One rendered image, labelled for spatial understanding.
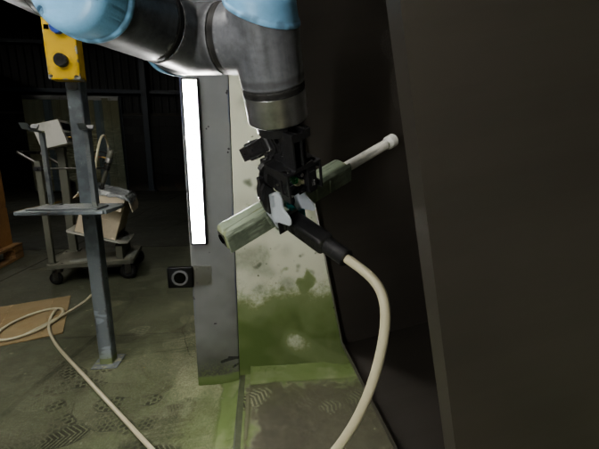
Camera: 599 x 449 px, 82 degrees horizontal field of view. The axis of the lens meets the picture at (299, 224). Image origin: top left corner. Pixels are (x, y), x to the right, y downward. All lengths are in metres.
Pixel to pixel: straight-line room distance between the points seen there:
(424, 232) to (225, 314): 1.29
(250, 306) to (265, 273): 0.16
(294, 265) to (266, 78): 1.08
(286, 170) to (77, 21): 0.30
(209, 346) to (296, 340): 0.38
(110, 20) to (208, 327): 1.32
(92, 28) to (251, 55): 0.17
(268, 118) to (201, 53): 0.12
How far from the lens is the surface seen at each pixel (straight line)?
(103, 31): 0.44
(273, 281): 1.49
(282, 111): 0.50
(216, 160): 1.41
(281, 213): 0.61
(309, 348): 1.65
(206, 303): 1.54
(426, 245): 0.34
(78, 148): 1.78
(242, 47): 0.49
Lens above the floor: 1.00
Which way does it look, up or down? 11 degrees down
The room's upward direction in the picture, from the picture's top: straight up
